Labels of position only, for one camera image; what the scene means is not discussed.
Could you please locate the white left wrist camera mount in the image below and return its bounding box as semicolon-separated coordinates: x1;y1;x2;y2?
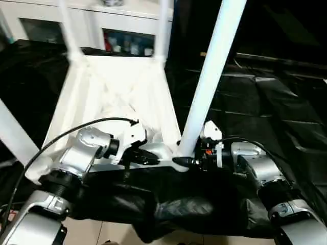
118;119;149;166

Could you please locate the black mat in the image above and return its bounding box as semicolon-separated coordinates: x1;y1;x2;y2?
0;38;327;243

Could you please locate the blue and white box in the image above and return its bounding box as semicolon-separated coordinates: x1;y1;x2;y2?
0;10;15;45

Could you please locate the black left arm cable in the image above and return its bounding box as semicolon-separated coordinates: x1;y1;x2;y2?
0;116;141;231

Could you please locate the white cabinet with glass doors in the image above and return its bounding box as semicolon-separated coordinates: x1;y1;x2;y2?
0;0;175;58

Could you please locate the white plastic table leg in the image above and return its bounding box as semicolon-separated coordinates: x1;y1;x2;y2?
0;99;42;167
152;0;174;62
57;0;84;61
173;0;248;161

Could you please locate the white plastic table top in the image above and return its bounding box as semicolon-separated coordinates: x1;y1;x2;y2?
24;53;192;186

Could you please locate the black backdrop cloth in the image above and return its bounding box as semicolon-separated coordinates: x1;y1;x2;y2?
170;0;327;75

